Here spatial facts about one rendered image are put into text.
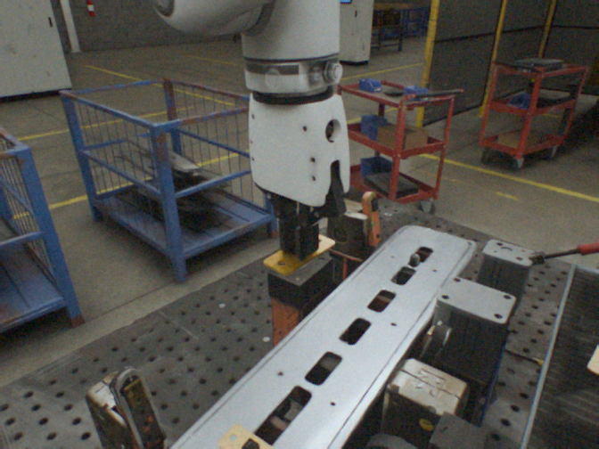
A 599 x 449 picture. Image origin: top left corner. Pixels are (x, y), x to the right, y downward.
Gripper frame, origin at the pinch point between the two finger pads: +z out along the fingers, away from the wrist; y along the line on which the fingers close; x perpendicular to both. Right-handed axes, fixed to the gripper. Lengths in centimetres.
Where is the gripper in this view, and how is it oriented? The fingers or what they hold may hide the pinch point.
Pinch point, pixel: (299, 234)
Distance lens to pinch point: 47.0
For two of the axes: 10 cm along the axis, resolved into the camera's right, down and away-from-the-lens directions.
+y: -7.3, -3.2, 6.0
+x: -6.8, 3.9, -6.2
